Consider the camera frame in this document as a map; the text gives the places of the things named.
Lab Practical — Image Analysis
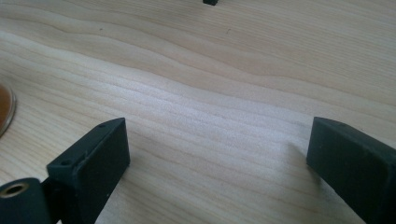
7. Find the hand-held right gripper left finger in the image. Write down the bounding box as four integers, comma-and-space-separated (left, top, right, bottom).
41, 117, 131, 224

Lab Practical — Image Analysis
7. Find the round brown metal-rimmed object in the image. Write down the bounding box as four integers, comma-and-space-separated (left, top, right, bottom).
0, 83, 17, 138

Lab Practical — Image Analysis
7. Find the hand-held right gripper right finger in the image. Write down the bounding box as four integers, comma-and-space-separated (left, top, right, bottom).
305, 117, 396, 224

